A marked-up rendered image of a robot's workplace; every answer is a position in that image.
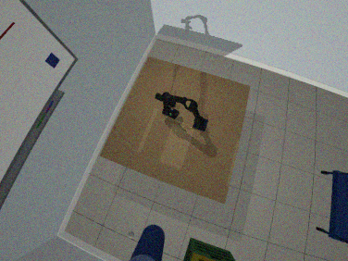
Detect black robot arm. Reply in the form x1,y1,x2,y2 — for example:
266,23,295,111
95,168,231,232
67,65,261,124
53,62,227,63
155,92,205,128

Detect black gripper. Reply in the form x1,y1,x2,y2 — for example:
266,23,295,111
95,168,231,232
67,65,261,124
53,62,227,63
162,103,169,114

